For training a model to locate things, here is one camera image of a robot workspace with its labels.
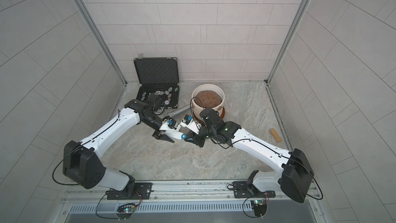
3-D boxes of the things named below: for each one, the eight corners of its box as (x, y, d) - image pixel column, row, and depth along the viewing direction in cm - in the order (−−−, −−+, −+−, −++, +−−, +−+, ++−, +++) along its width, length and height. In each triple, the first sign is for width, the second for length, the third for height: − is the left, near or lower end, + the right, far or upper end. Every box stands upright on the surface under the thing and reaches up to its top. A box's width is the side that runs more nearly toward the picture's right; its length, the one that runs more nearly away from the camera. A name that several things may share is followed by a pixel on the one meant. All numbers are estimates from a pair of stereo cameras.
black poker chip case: (134, 108, 103) (121, 87, 87) (145, 78, 121) (136, 56, 105) (177, 108, 103) (172, 87, 87) (181, 79, 122) (178, 57, 105)
